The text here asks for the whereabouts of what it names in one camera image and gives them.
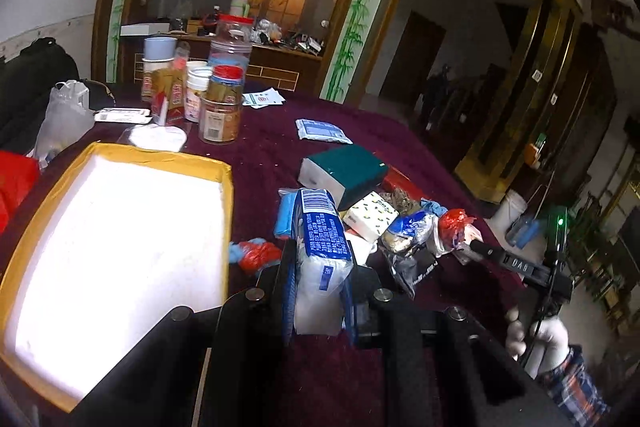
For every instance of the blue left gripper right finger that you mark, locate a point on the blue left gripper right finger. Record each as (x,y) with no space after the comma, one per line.
(350,306)

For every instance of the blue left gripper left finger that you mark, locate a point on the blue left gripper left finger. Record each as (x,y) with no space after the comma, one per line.
(289,289)

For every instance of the blue white tissue pack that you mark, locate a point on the blue white tissue pack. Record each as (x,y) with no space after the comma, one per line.
(324,260)

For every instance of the red plastic bag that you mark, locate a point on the red plastic bag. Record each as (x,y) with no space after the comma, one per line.
(451,228)

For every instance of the plaid shirt right forearm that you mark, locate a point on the plaid shirt right forearm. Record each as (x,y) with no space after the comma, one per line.
(572,390)

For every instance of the white gloved right hand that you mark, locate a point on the white gloved right hand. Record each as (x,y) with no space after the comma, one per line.
(548,345)

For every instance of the red blue crumpled bag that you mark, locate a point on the red blue crumpled bag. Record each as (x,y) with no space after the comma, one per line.
(254,255)

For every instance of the blue red sponge pack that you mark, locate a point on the blue red sponge pack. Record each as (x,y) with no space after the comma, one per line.
(284,222)

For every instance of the black foil pouch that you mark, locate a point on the black foil pouch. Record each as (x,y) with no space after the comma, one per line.
(411,267)

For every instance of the white leaf pattern tissue pack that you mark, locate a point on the white leaf pattern tissue pack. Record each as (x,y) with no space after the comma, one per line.
(370,217)

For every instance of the white bucket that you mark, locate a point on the white bucket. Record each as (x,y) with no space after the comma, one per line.
(510,209)

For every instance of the green white tissue box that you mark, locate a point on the green white tissue box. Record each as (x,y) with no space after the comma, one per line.
(347,172)

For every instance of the blue rubber glove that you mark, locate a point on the blue rubber glove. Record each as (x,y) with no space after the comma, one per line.
(432,207)

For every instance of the light blue wipes packet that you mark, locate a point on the light blue wipes packet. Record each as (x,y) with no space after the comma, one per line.
(320,131)

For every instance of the brown label tin can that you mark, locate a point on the brown label tin can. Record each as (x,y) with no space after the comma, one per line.
(219,122)

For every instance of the white paper packets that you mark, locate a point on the white paper packets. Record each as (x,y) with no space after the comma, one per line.
(257,100)

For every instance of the yellow rimmed white tray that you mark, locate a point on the yellow rimmed white tray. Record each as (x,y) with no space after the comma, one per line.
(123,237)

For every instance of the white heart shaped dish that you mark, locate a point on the white heart shaped dish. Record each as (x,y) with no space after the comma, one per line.
(153,137)

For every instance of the wooden cabinet counter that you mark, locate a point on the wooden cabinet counter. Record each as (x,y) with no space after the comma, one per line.
(284,69)

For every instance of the white yogurt cup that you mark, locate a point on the white yogurt cup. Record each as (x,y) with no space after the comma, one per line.
(197,79)

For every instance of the red cigarette carton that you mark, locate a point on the red cigarette carton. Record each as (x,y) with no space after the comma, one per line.
(167,103)

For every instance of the white remote control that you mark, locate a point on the white remote control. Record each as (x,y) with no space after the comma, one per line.
(123,115)

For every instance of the tall red lid plastic jar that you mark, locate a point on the tall red lid plastic jar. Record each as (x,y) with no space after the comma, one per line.
(231,44)

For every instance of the blue lid white jar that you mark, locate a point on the blue lid white jar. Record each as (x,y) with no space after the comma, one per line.
(158,53)

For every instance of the translucent white plastic bag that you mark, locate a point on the translucent white plastic bag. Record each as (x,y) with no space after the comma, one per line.
(67,119)

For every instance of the red gift bag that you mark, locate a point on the red gift bag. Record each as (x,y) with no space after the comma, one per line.
(18,175)

